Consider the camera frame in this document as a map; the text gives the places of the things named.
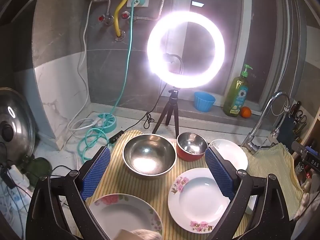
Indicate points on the round teal power strip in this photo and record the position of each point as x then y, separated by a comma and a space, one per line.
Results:
110, 125

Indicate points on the steel pot lid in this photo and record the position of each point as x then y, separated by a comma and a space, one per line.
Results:
17, 120

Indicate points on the teal plug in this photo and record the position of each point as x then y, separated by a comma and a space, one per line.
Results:
138, 0

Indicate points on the blue ribbed cup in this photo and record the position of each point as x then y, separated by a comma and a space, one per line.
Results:
203, 102

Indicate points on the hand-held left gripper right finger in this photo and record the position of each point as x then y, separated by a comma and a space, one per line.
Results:
220, 172

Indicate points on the dark green object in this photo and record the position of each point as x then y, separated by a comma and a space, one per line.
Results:
37, 167

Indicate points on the pink floral white plate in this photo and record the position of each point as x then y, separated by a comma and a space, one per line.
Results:
120, 212
200, 197

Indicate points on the green dish soap bottle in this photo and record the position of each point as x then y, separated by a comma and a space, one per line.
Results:
235, 95

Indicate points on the dark knife block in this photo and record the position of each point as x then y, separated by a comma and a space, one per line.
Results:
291, 127

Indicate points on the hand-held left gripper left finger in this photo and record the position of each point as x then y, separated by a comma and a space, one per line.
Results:
96, 172

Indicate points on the red steel-lined bowl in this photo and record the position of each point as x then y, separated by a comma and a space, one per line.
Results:
186, 155

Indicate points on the orange fruit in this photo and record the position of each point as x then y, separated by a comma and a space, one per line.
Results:
245, 112

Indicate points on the large steel bowl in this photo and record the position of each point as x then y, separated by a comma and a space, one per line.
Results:
150, 155

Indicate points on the white plate grey print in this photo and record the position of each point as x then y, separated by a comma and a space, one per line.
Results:
232, 155

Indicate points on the chrome kitchen faucet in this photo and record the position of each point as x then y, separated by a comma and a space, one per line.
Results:
257, 127

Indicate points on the yellow striped cloth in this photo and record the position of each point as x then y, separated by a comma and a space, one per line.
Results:
147, 187

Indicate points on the black inline controller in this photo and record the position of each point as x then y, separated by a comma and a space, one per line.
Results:
117, 137

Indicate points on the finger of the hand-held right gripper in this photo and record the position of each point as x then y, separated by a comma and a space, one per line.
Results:
300, 148

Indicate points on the black gooseneck phone clamp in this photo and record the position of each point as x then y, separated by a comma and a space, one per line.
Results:
168, 58

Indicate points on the black mini tripod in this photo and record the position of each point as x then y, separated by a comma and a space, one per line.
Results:
172, 100

